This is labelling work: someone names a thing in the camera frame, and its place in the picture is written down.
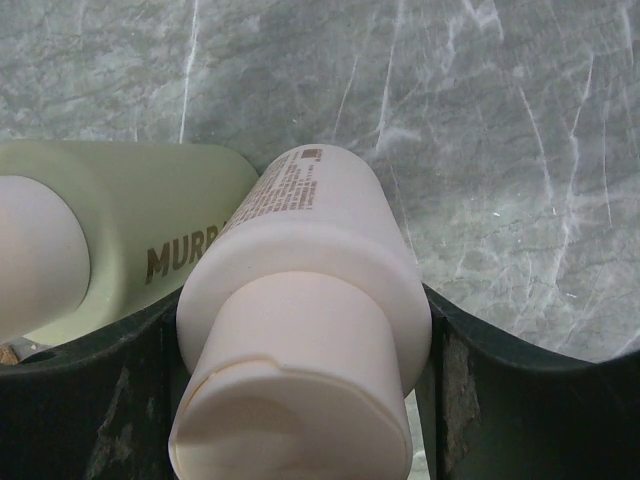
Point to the cream bottle beige cap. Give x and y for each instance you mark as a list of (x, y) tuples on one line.
[(303, 327)]

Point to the pale green bottle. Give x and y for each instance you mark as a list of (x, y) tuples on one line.
[(93, 231)]

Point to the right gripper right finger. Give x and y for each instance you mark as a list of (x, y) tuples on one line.
[(493, 406)]

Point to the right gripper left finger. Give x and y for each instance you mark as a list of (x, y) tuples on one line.
[(98, 407)]

